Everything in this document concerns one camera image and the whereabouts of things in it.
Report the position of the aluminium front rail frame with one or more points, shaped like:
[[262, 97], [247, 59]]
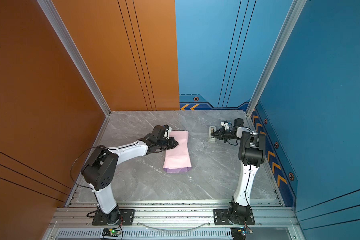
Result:
[[176, 220]]

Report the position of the green circuit board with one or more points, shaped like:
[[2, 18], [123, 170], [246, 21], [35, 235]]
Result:
[[112, 234], [238, 234]]

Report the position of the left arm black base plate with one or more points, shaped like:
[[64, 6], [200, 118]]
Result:
[[123, 217]]

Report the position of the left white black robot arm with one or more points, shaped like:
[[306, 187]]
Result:
[[101, 166]]

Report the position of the white tape dispenser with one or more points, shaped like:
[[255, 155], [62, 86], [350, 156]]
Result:
[[211, 138]]

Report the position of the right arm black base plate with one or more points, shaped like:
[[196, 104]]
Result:
[[223, 217]]

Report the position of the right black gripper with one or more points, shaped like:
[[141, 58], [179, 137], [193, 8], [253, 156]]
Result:
[[221, 136]]

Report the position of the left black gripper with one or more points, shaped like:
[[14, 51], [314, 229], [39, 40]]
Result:
[[171, 140]]

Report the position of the left aluminium corner post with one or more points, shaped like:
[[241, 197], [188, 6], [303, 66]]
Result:
[[63, 34]]

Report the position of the aluminium corner post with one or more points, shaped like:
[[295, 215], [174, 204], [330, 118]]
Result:
[[63, 34], [283, 37]]

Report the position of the right green circuit board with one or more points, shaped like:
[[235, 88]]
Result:
[[238, 234]]

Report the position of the right aluminium corner post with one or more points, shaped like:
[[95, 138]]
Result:
[[283, 37]]

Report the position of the purple wrapping paper sheet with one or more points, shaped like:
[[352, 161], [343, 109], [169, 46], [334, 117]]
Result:
[[178, 159]]

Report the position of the left green circuit board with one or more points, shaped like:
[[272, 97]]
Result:
[[112, 234]]

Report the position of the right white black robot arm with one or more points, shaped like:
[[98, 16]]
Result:
[[252, 147]]

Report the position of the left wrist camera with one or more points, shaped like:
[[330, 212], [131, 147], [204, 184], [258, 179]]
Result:
[[168, 130]]

